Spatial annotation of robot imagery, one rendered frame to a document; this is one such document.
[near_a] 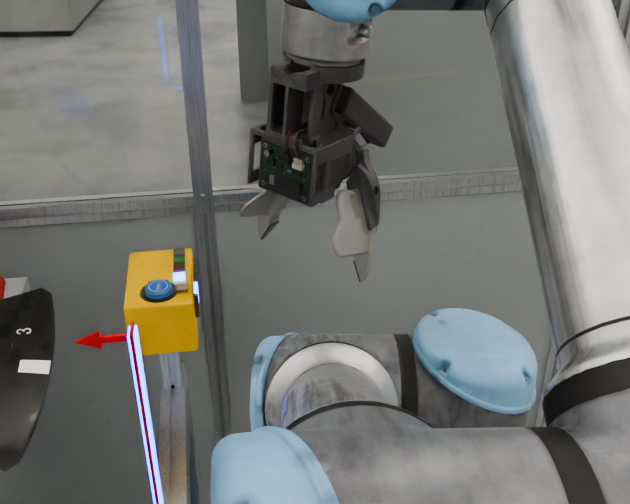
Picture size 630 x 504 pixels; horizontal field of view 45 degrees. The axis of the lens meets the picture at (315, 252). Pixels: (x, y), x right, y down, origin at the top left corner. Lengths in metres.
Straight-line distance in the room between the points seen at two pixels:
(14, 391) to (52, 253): 0.80
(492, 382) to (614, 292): 0.33
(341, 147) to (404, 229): 1.03
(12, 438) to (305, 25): 0.51
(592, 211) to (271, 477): 0.20
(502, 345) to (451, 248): 1.03
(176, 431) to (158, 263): 0.26
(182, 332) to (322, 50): 0.62
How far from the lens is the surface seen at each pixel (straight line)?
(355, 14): 0.50
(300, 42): 0.63
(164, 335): 1.14
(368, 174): 0.68
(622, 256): 0.37
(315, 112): 0.64
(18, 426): 0.86
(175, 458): 1.18
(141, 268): 1.20
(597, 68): 0.44
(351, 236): 0.69
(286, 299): 1.72
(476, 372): 0.68
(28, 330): 0.92
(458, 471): 0.29
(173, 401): 1.28
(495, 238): 1.76
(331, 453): 0.30
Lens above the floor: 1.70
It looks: 31 degrees down
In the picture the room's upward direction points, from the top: straight up
